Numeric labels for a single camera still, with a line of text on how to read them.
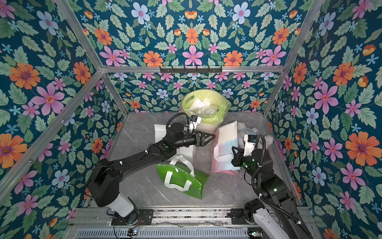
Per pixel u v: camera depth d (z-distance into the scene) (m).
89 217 0.75
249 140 0.57
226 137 0.71
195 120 0.69
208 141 0.68
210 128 0.83
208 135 0.67
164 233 0.70
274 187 0.45
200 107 0.97
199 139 0.66
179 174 0.67
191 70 0.92
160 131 0.81
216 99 0.94
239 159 0.58
